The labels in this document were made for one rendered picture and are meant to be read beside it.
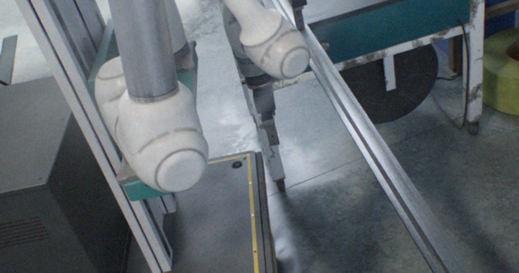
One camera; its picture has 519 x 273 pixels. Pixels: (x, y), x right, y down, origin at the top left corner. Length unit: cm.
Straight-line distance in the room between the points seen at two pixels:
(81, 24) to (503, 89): 176
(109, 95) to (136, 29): 28
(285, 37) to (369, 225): 123
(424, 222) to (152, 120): 58
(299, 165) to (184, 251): 85
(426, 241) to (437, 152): 137
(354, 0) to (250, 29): 101
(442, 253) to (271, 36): 54
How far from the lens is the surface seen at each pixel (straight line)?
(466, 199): 238
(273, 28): 121
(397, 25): 221
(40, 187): 156
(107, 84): 132
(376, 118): 265
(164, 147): 113
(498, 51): 284
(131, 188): 145
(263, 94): 143
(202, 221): 201
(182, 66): 180
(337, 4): 217
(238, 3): 119
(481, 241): 225
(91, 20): 169
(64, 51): 145
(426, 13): 224
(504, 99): 274
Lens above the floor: 169
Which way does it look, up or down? 36 degrees down
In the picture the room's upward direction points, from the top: 16 degrees counter-clockwise
